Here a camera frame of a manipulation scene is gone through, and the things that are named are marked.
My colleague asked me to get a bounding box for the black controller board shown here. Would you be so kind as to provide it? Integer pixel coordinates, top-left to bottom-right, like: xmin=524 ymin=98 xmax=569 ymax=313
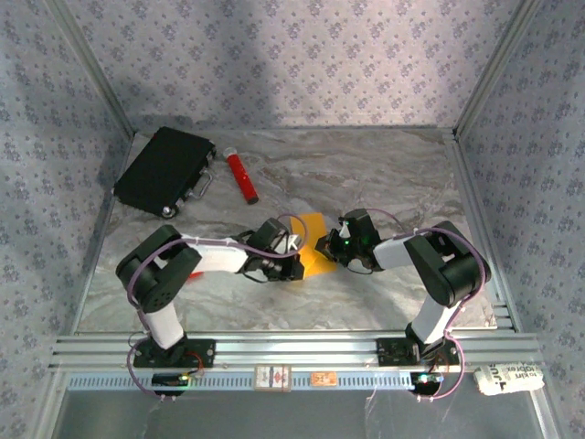
xmin=151 ymin=372 xmax=189 ymax=390
xmin=409 ymin=371 xmax=445 ymax=394

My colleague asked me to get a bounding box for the grey metal panel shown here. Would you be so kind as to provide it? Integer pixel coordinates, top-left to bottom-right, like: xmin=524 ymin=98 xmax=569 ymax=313
xmin=54 ymin=391 xmax=557 ymax=439

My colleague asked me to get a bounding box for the right black controller board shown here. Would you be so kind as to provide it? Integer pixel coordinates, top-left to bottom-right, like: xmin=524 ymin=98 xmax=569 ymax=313
xmin=409 ymin=371 xmax=445 ymax=394

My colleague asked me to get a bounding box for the crumpled white printed paper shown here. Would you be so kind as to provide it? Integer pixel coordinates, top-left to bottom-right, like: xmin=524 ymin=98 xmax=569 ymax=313
xmin=473 ymin=362 xmax=548 ymax=398

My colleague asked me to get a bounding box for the red cylindrical tube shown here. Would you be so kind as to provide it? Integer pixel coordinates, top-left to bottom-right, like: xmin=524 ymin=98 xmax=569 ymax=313
xmin=223 ymin=146 xmax=261 ymax=206

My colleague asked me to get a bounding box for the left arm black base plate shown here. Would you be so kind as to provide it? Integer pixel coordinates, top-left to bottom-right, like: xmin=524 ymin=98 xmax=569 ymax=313
xmin=132 ymin=336 xmax=217 ymax=369

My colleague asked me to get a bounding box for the aluminium side rail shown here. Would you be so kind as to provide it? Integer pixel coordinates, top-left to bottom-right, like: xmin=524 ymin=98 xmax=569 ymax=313
xmin=63 ymin=132 xmax=138 ymax=335
xmin=450 ymin=130 xmax=520 ymax=333

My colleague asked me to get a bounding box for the left black controller board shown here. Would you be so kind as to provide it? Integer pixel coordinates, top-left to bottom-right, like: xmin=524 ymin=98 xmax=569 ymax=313
xmin=151 ymin=372 xmax=189 ymax=390

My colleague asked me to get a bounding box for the grey slotted cable duct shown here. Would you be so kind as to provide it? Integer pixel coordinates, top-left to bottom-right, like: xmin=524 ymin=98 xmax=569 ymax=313
xmin=66 ymin=370 xmax=415 ymax=392

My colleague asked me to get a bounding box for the long aluminium mounting rail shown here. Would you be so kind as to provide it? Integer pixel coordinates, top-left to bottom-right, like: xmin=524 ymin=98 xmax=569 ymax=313
xmin=48 ymin=332 xmax=545 ymax=372

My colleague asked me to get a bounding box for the orange paper sheet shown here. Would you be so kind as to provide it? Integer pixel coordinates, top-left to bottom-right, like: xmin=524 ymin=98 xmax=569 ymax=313
xmin=290 ymin=211 xmax=339 ymax=279

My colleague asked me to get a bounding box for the white printed label card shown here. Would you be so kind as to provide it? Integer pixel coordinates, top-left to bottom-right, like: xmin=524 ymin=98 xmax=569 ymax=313
xmin=253 ymin=363 xmax=293 ymax=393

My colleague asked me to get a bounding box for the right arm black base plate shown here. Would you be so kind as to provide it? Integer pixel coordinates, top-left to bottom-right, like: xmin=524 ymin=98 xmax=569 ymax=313
xmin=375 ymin=337 xmax=461 ymax=367

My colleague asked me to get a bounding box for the aluminium frame post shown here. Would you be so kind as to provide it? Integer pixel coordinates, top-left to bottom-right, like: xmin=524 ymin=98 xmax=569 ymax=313
xmin=450 ymin=0 xmax=545 ymax=141
xmin=45 ymin=0 xmax=141 ymax=138

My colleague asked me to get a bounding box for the left gripper thin black cable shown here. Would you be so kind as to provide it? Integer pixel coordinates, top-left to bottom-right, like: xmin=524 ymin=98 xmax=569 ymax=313
xmin=239 ymin=264 xmax=271 ymax=284

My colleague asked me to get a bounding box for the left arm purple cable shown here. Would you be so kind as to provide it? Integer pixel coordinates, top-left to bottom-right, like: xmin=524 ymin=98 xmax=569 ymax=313
xmin=123 ymin=213 xmax=310 ymax=403

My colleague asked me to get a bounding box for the black carrying case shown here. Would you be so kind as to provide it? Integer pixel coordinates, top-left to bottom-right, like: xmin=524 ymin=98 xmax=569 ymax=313
xmin=112 ymin=126 xmax=218 ymax=220

